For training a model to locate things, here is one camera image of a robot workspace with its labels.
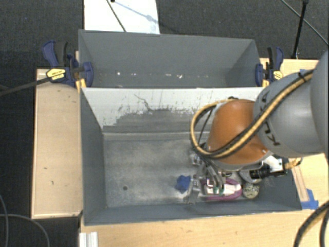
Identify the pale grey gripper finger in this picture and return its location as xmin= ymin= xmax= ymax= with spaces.
xmin=184 ymin=179 xmax=200 ymax=205

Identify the small blue lumpy object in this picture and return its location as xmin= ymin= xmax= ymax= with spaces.
xmin=175 ymin=174 xmax=192 ymax=194

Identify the purple and white plastic object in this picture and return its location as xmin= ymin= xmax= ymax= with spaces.
xmin=200 ymin=177 xmax=244 ymax=202

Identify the speckled beige ball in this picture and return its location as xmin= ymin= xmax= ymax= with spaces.
xmin=242 ymin=182 xmax=260 ymax=199

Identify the grey metal bin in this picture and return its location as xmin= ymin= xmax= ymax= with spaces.
xmin=78 ymin=29 xmax=303 ymax=226

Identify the pale wood flat board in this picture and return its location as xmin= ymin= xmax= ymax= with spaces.
xmin=30 ymin=68 xmax=84 ymax=220

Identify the black cylinder on white bracket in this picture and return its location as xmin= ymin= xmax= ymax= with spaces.
xmin=239 ymin=155 xmax=289 ymax=185

